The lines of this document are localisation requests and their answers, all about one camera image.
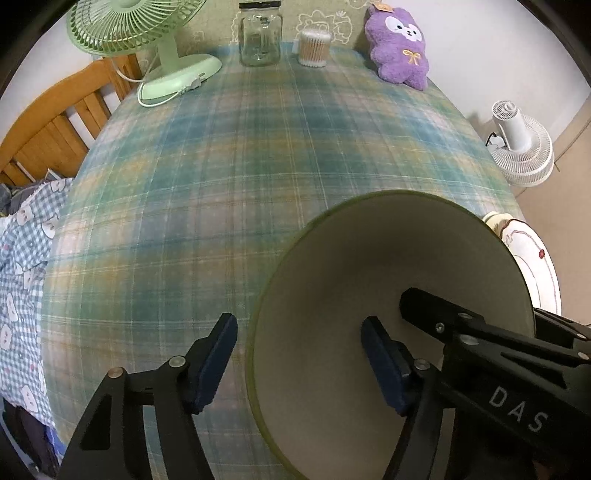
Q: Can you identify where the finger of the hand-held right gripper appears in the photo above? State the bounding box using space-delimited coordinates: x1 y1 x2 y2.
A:
399 287 490 347
533 309 591 361

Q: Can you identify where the white plate with red trim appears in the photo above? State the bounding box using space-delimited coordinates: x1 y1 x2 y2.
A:
501 220 561 315

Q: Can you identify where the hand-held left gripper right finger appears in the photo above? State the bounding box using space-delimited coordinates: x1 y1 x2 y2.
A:
361 316 458 480

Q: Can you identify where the green desk fan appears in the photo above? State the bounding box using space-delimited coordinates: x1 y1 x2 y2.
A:
67 0 223 108

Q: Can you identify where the pale fan power cable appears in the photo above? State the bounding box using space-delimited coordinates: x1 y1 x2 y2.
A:
115 67 206 95

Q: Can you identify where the green printed wall cloth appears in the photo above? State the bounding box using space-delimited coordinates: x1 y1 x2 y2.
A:
178 0 384 51

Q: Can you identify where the cotton swab container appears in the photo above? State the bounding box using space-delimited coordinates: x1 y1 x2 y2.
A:
298 30 332 68

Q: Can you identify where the blue checkered printed blanket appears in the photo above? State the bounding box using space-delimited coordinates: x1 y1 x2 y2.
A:
0 178 75 430

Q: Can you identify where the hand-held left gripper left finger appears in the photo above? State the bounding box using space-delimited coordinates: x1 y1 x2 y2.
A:
58 313 239 480

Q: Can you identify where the dark cloth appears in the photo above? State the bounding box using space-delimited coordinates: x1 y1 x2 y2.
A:
0 401 61 476

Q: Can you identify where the large cream ceramic bowl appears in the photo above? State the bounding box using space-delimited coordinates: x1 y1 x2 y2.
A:
245 190 536 480

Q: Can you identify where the white desk fan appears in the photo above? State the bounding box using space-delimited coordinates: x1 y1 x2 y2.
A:
489 100 555 186

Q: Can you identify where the glass jar with black lid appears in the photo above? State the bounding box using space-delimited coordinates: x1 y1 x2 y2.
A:
238 0 283 68

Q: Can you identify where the plaid tablecloth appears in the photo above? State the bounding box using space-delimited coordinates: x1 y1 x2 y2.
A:
39 41 527 480

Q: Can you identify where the purple plush toy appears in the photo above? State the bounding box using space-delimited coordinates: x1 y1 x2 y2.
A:
365 4 431 90

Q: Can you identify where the wooden bed headboard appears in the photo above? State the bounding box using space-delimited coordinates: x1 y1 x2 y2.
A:
0 53 144 188

